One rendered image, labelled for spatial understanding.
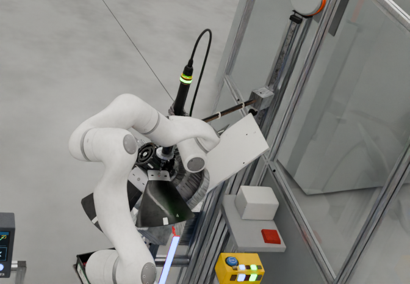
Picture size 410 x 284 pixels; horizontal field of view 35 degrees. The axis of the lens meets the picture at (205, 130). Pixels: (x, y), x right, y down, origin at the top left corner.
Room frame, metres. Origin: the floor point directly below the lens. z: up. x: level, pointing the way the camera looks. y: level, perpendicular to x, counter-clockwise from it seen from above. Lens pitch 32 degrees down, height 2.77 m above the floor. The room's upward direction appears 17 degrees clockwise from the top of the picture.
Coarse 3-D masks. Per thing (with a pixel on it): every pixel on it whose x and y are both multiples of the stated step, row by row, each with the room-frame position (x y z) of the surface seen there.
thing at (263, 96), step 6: (252, 90) 2.62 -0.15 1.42; (258, 90) 2.64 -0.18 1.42; (264, 90) 2.66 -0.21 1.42; (270, 90) 2.67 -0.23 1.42; (252, 96) 2.61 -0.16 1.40; (258, 96) 2.60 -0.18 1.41; (264, 96) 2.60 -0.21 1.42; (270, 96) 2.64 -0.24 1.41; (258, 102) 2.59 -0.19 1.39; (264, 102) 2.60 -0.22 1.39; (270, 102) 2.65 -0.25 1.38; (258, 108) 2.59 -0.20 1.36; (264, 108) 2.62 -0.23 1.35
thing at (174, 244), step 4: (176, 240) 1.79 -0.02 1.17; (172, 244) 1.79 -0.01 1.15; (176, 244) 1.79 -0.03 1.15; (172, 248) 1.79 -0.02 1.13; (172, 252) 1.79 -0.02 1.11; (168, 256) 1.79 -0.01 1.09; (172, 256) 1.79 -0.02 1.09; (168, 260) 1.79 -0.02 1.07; (168, 264) 1.79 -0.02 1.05; (164, 268) 1.79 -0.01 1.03; (168, 268) 1.79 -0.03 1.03; (164, 272) 1.79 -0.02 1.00; (164, 276) 1.79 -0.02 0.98; (160, 280) 1.79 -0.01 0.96; (164, 280) 1.79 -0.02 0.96
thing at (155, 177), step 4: (148, 172) 2.11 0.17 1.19; (152, 172) 2.12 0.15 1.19; (156, 172) 2.13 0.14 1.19; (160, 172) 2.13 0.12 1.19; (164, 172) 2.14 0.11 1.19; (148, 176) 2.09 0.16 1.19; (152, 176) 2.10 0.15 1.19; (156, 176) 2.11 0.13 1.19; (160, 176) 2.11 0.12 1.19; (168, 176) 2.13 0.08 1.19; (164, 180) 2.10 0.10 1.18; (168, 180) 2.11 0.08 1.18
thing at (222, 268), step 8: (224, 256) 1.90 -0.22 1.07; (232, 256) 1.91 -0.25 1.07; (240, 256) 1.93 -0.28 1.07; (248, 256) 1.94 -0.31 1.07; (256, 256) 1.96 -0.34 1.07; (216, 264) 1.91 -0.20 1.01; (224, 264) 1.86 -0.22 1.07; (240, 264) 1.88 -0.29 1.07; (248, 264) 1.90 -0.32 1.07; (256, 264) 1.91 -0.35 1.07; (216, 272) 1.89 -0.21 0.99; (224, 272) 1.84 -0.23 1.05; (232, 272) 1.83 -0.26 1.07; (240, 272) 1.85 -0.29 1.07; (248, 272) 1.86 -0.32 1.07; (256, 272) 1.87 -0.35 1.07; (224, 280) 1.82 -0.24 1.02
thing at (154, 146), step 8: (144, 144) 2.23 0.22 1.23; (152, 144) 2.21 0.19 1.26; (144, 152) 2.20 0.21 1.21; (152, 152) 2.18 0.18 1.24; (136, 160) 2.17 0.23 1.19; (144, 160) 2.15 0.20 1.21; (152, 160) 2.14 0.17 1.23; (160, 160) 2.16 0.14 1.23; (168, 160) 2.23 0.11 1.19; (144, 168) 2.13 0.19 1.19; (168, 168) 2.19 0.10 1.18
